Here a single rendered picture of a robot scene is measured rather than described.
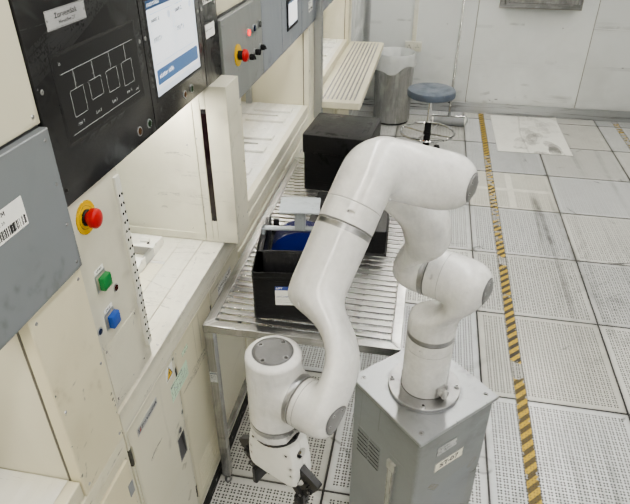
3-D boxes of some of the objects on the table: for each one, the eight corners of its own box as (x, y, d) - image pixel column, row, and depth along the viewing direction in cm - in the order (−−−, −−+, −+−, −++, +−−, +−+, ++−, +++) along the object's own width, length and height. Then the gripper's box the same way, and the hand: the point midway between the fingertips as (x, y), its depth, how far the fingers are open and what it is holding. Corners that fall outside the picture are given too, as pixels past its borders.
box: (366, 196, 249) (369, 141, 235) (302, 188, 255) (301, 134, 242) (378, 169, 272) (381, 117, 259) (319, 163, 278) (319, 111, 265)
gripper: (220, 413, 94) (229, 480, 104) (306, 466, 86) (307, 534, 95) (251, 385, 99) (256, 452, 109) (335, 433, 91) (333, 501, 100)
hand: (280, 487), depth 101 cm, fingers open, 8 cm apart
